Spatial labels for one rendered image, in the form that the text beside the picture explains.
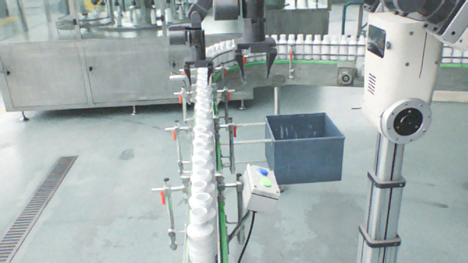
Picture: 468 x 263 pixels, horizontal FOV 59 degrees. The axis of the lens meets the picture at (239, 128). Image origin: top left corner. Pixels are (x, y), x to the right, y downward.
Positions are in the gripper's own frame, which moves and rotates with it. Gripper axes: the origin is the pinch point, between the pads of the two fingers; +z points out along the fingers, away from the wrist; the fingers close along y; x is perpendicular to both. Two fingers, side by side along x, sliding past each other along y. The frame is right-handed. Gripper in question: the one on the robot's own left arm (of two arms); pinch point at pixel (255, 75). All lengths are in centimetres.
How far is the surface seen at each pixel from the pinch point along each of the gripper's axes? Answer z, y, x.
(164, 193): 32.3, -26.8, -2.1
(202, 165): 23.4, -15.3, -4.0
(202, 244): 29.8, -15.4, -29.1
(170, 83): 103, -61, 349
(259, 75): 50, 21, 177
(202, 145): 24.4, -15.6, 11.0
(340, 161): 57, 43, 56
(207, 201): 23.7, -13.7, -21.4
